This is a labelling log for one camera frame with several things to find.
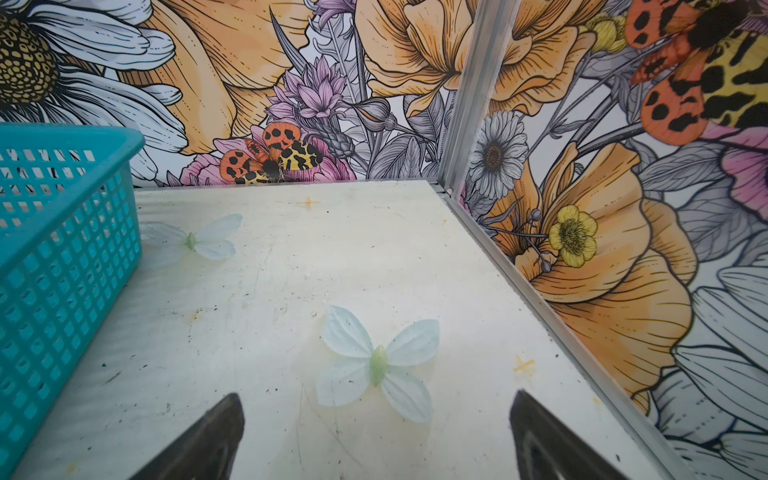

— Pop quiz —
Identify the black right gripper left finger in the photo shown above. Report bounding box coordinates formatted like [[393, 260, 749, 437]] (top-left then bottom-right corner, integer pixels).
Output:
[[130, 393, 245, 480]]

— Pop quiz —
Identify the aluminium corner post right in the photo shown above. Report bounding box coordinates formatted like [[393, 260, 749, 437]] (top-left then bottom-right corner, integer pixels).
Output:
[[438, 0, 521, 200]]

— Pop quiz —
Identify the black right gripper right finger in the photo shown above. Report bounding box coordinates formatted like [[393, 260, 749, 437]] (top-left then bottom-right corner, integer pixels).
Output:
[[509, 390, 626, 480]]

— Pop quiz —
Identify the teal plastic basket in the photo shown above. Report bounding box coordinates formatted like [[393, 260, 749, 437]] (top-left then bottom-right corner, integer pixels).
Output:
[[1, 123, 145, 478]]

